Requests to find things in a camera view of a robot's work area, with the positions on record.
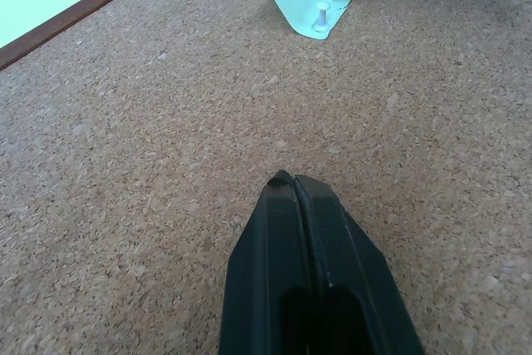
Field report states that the white pushpin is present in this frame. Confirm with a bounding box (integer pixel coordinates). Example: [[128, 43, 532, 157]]
[[313, 1, 332, 33]]

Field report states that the cork board with wooden frame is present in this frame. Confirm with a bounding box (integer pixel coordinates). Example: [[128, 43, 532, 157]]
[[0, 0, 532, 355]]

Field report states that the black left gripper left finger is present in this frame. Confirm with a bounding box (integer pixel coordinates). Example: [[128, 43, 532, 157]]
[[217, 169, 313, 355]]

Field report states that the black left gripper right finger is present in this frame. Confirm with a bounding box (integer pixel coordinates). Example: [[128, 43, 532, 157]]
[[293, 174, 426, 355]]

